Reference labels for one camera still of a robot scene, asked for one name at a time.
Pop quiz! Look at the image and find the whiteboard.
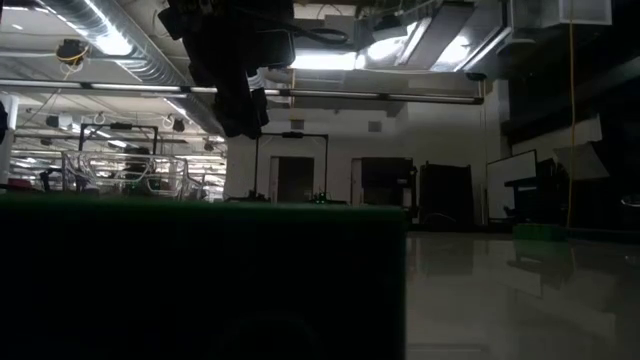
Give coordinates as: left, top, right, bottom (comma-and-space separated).
486, 149, 539, 220

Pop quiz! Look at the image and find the large green block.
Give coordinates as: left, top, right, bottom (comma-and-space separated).
0, 192, 407, 360
513, 223, 569, 242

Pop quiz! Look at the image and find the white ceiling box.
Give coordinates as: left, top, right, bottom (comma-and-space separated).
542, 0, 612, 27

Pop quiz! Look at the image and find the long black light rail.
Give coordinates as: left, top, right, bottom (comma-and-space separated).
0, 78, 485, 106

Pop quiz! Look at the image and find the black yellow cable reel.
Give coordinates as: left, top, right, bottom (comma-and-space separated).
55, 38, 90, 69

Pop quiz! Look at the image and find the grey tilted panel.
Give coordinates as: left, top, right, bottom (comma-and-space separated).
554, 141, 611, 181

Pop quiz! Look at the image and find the bright ceiling light panel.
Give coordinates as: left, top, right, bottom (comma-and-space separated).
294, 51, 357, 71

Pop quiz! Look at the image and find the grey duct box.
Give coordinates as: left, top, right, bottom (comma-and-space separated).
323, 14, 357, 45

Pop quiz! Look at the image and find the silver spiral air duct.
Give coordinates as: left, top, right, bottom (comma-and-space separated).
34, 0, 187, 84

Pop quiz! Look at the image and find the shiny metal air duct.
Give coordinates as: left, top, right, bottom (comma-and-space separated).
357, 0, 511, 72

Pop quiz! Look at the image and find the distant black robot table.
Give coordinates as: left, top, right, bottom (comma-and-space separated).
227, 189, 347, 205

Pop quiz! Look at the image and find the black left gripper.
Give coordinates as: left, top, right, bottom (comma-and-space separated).
159, 4, 296, 140

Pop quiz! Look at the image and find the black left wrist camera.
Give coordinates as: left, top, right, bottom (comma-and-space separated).
259, 29, 296, 69

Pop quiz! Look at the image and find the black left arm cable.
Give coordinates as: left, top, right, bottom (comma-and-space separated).
279, 27, 351, 47

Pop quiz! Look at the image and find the dark door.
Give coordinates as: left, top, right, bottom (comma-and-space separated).
269, 156, 315, 203

